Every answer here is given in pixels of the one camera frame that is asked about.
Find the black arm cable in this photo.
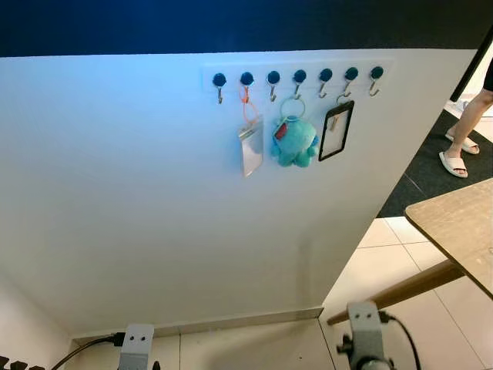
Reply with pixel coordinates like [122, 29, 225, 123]
[50, 332, 126, 370]
[377, 311, 421, 370]

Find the black floor mat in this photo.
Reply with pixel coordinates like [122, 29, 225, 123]
[377, 108, 493, 219]

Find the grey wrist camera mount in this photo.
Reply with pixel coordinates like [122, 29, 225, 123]
[118, 324, 156, 370]
[346, 301, 387, 370]

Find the blue knob metal hook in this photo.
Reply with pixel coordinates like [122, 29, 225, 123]
[240, 72, 255, 97]
[293, 69, 307, 99]
[213, 72, 228, 105]
[319, 68, 334, 99]
[267, 70, 281, 103]
[368, 66, 384, 97]
[343, 66, 360, 99]

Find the clear badge holder orange lanyard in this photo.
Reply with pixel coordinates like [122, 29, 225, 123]
[238, 86, 265, 177]

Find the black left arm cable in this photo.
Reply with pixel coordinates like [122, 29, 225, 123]
[50, 332, 126, 370]

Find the white wall hook rail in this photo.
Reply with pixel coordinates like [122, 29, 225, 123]
[202, 60, 394, 98]

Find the black framed card holder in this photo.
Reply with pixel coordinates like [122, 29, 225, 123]
[318, 99, 356, 162]

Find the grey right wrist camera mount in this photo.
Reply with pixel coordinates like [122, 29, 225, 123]
[346, 301, 387, 370]

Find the wooden table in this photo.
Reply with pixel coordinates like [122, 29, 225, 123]
[327, 178, 493, 326]

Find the person in pink top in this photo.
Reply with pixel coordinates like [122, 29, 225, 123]
[439, 27, 493, 179]

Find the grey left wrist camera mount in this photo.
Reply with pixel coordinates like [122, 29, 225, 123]
[118, 324, 156, 370]

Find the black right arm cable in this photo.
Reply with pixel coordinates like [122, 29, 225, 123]
[377, 311, 421, 370]

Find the teal plush octopus keychain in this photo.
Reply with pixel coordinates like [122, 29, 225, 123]
[270, 96, 320, 169]

